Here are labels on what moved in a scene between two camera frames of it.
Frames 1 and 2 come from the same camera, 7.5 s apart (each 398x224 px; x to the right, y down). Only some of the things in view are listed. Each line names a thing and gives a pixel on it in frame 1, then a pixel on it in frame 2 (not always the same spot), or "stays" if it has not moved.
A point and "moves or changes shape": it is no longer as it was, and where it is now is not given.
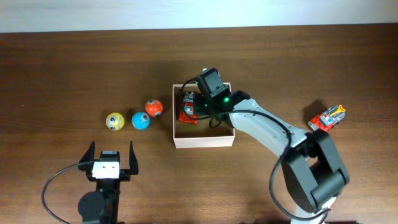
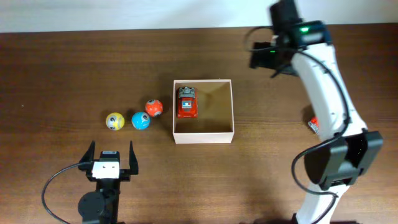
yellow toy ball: [115, 121] stays
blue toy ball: [140, 121] stays
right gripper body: [201, 104] to [278, 61]
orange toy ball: [154, 107] stays
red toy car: [189, 109] moves or changes shape
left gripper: [87, 162] stays
